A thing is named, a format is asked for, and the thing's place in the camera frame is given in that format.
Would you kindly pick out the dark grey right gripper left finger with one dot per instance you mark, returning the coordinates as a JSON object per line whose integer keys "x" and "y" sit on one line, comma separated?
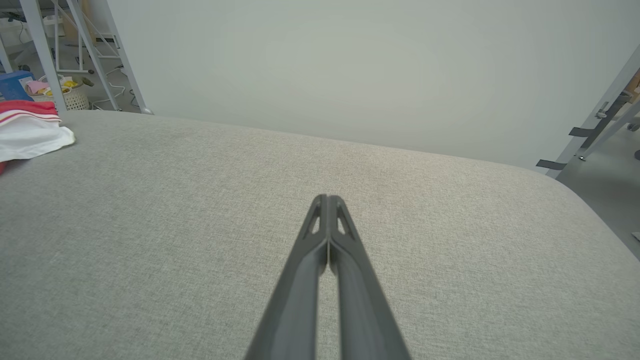
{"x": 295, "y": 310}

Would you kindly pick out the red and white shirt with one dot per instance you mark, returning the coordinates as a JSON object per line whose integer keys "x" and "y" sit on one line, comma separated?
{"x": 30, "y": 140}

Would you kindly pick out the white partition panel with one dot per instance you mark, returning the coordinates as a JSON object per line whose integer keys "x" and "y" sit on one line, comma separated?
{"x": 350, "y": 65}

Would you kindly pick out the black tape strip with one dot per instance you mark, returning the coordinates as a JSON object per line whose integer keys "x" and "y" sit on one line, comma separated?
{"x": 550, "y": 164}

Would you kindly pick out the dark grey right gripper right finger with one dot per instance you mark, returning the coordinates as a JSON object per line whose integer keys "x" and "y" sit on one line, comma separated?
{"x": 365, "y": 315}

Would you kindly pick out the yellow item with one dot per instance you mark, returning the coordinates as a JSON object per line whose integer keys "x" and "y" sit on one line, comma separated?
{"x": 67, "y": 84}

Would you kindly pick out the grey fabric sofa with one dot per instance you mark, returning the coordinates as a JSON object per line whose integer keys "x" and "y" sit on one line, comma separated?
{"x": 150, "y": 225}

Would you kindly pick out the pink cloth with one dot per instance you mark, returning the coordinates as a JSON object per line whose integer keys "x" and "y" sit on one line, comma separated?
{"x": 36, "y": 87}

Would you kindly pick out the white woven laundry basket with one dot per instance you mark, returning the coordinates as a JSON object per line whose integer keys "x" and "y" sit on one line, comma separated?
{"x": 77, "y": 100}

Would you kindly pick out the blue box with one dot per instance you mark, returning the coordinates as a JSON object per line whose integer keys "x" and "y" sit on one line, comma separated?
{"x": 12, "y": 85}

